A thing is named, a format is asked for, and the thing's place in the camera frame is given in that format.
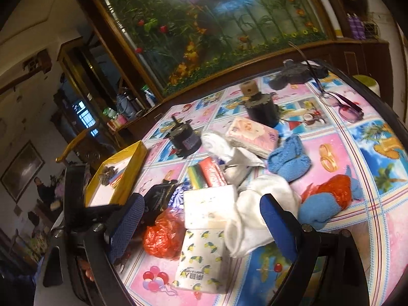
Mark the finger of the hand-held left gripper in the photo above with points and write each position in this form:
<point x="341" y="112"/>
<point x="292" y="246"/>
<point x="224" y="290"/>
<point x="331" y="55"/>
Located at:
<point x="105" y="211"/>

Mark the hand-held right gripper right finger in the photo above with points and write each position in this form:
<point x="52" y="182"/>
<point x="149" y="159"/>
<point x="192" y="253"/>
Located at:
<point x="280" y="226"/>

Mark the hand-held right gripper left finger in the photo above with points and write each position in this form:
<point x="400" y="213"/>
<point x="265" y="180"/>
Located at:
<point x="126" y="223"/>

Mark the large white cloth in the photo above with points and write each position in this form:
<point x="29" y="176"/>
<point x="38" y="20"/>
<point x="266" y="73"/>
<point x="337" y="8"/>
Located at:
<point x="264" y="212"/>

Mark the orange mesh bag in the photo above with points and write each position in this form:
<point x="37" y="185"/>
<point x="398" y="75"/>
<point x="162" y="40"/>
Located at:
<point x="162" y="237"/>

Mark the black foil packet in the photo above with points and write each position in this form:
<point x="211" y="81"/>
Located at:
<point x="159" y="197"/>

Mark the yellow cardboard box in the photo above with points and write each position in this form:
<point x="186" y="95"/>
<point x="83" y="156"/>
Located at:
<point x="127" y="165"/>

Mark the blue white patterned packet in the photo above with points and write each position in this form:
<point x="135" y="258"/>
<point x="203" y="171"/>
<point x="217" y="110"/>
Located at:
<point x="176" y="199"/>

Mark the blue knitted sock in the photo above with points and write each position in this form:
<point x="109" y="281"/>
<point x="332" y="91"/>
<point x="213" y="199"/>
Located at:
<point x="287" y="161"/>

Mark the white tissue pack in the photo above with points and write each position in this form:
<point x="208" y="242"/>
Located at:
<point x="208" y="207"/>

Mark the lemon print tissue pack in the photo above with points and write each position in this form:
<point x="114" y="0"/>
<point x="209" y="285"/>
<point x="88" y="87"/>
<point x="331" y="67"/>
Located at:
<point x="199" y="261"/>

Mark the long coloured sticks pack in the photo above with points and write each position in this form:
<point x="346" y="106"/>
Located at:
<point x="196" y="176"/>

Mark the red packet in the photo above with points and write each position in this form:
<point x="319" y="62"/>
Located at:
<point x="215" y="172"/>

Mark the small white cloth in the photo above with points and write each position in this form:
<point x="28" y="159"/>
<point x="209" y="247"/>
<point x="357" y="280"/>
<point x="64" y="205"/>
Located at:
<point x="228" y="154"/>

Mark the pink tissue packet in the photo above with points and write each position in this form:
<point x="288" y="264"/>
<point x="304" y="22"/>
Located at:
<point x="251" y="134"/>

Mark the brown mesh pouch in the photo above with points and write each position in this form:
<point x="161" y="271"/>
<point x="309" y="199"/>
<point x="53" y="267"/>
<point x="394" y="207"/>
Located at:
<point x="106" y="175"/>

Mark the small coloured sticks bundle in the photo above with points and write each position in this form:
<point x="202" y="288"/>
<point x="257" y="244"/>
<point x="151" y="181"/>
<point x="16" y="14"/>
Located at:
<point x="117" y="179"/>

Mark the pink container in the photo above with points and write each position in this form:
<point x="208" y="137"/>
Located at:
<point x="119" y="121"/>

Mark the printed tablecloth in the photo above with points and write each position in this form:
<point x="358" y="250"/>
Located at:
<point x="350" y="172"/>

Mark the blue thermos jug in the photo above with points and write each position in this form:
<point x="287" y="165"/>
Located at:
<point x="122" y="105"/>

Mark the black motor with shaft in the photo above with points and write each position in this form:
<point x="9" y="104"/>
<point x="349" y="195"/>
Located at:
<point x="182" y="137"/>

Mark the wooden cabinet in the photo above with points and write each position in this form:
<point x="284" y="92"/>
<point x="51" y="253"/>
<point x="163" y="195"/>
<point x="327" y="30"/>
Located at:
<point x="105" y="79"/>

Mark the white spray bottle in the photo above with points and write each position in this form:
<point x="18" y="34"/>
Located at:
<point x="148" y="97"/>

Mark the black motor with wooden cap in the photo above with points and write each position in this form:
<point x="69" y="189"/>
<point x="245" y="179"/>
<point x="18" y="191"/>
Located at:
<point x="258" y="108"/>

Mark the eyeglasses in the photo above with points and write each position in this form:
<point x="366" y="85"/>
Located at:
<point x="342" y="106"/>

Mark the black tape dispenser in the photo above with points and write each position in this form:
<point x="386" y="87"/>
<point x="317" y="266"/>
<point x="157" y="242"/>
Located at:
<point x="295" y="70"/>

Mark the green white container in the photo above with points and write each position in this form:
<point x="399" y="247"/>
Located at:
<point x="367" y="83"/>

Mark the purple bottles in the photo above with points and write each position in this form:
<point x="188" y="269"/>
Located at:
<point x="355" y="25"/>

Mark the framed wall picture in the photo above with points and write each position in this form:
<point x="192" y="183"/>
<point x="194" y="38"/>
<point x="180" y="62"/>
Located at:
<point x="21" y="169"/>

